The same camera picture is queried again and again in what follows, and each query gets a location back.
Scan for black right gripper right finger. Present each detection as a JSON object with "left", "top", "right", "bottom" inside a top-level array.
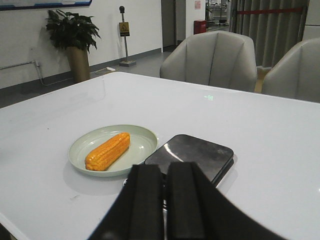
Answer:
[{"left": 166, "top": 162, "right": 282, "bottom": 240}]

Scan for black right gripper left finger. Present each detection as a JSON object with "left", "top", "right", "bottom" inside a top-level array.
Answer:
[{"left": 89, "top": 164, "right": 164, "bottom": 240}]

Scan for orange corn cob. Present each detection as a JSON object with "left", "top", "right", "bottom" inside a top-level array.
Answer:
[{"left": 85, "top": 132, "right": 131, "bottom": 171}]

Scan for black silver kitchen scale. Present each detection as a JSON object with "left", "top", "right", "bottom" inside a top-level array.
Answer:
[{"left": 143, "top": 134, "right": 234, "bottom": 192}]

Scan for green plate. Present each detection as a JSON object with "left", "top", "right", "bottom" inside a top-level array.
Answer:
[{"left": 68, "top": 124, "right": 158, "bottom": 177}]

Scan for left grey armchair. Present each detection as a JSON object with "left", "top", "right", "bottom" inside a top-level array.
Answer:
[{"left": 159, "top": 30, "right": 257, "bottom": 92}]

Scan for grey armchair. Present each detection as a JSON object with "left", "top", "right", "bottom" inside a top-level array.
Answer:
[
  {"left": 261, "top": 38, "right": 320, "bottom": 103},
  {"left": 159, "top": 30, "right": 257, "bottom": 92}
]

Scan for right grey armchair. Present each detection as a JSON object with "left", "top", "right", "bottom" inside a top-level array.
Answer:
[{"left": 261, "top": 38, "right": 320, "bottom": 103}]

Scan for red waste bin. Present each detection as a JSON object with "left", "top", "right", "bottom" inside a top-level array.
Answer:
[{"left": 193, "top": 19, "right": 207, "bottom": 35}]

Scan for yellow warning sign stand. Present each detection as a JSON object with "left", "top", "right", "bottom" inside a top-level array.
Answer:
[{"left": 119, "top": 5, "right": 136, "bottom": 67}]

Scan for potted green plant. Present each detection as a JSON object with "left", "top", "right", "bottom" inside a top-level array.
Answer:
[{"left": 46, "top": 9, "right": 100, "bottom": 83}]

